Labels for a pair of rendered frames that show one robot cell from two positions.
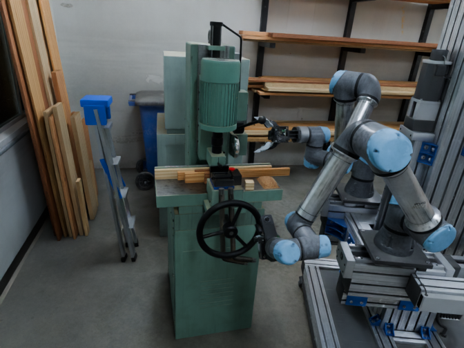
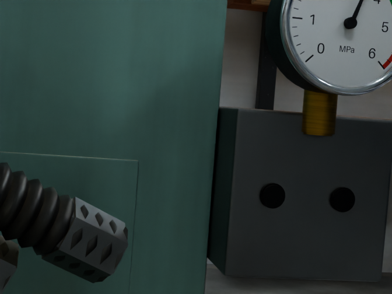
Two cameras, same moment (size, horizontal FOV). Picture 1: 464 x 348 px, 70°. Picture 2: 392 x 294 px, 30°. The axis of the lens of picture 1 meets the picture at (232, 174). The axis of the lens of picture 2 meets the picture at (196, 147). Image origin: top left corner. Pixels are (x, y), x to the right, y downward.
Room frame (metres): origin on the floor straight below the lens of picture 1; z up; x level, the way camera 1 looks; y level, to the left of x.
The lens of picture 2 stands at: (1.05, -0.19, 0.62)
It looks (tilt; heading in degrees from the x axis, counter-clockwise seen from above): 3 degrees down; 4
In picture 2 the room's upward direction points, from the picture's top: 4 degrees clockwise
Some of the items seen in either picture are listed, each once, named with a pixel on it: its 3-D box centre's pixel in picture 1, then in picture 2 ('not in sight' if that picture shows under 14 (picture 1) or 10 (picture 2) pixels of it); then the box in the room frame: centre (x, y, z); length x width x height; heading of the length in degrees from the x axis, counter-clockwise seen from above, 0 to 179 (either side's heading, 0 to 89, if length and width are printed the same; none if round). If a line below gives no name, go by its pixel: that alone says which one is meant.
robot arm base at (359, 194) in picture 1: (360, 184); not in sight; (1.65, -0.70, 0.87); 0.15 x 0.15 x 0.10
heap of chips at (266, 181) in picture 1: (268, 180); not in sight; (1.51, -0.18, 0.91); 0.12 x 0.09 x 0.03; 15
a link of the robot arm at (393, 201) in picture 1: (405, 211); not in sight; (1.14, -0.69, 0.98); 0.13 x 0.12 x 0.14; 13
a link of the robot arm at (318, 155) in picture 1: (315, 156); not in sight; (1.45, -0.38, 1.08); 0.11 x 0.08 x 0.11; 50
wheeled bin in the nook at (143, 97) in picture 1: (163, 139); not in sight; (3.34, 0.75, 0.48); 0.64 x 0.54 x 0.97; 105
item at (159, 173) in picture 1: (215, 171); not in sight; (1.54, 0.09, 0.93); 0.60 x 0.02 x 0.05; 105
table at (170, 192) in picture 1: (219, 192); not in sight; (1.42, 0.05, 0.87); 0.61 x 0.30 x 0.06; 105
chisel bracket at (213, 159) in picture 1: (215, 159); not in sight; (1.54, 0.09, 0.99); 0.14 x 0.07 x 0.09; 15
